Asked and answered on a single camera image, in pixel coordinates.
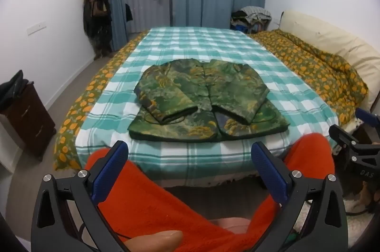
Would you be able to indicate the dark wooden nightstand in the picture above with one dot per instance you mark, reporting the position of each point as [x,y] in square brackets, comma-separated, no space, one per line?
[29,121]

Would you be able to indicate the person's leg orange pants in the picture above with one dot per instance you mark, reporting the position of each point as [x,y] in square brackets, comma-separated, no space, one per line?
[308,157]
[148,198]

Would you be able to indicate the person's left hand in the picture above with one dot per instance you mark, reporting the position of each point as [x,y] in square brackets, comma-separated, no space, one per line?
[154,241]

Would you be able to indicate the orange floral quilt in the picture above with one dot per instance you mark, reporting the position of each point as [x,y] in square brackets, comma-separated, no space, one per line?
[311,61]

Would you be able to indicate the dark hanging coat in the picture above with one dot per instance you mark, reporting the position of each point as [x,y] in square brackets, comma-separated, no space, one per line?
[98,26]

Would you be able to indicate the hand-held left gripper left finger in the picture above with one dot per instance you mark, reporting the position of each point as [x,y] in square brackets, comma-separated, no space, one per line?
[108,173]

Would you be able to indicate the person's left leg orange pants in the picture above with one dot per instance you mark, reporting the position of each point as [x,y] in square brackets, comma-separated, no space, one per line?
[148,198]

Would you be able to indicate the person's right leg orange pants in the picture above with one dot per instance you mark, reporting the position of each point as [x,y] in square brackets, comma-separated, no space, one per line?
[308,157]

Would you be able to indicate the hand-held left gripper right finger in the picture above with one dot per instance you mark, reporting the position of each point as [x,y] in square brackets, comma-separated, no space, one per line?
[271,176]

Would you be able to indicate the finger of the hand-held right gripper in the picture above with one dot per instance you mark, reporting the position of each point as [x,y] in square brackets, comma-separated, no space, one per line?
[341,136]
[368,116]

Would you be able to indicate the green landscape print jacket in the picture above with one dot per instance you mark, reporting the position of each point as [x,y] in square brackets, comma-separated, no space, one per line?
[184,91]

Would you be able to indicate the pile of clothes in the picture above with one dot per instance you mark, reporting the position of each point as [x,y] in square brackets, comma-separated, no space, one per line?
[252,17]

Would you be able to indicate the black cloth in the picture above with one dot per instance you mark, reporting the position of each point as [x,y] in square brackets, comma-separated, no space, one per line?
[12,88]

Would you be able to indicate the cream pillow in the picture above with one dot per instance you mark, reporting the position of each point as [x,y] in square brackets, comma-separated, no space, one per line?
[341,38]

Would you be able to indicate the black hanging garment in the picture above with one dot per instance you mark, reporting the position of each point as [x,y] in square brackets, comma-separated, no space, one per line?
[128,13]

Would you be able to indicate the teal white checkered bed sheet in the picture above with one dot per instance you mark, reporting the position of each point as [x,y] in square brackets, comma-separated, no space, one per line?
[207,44]

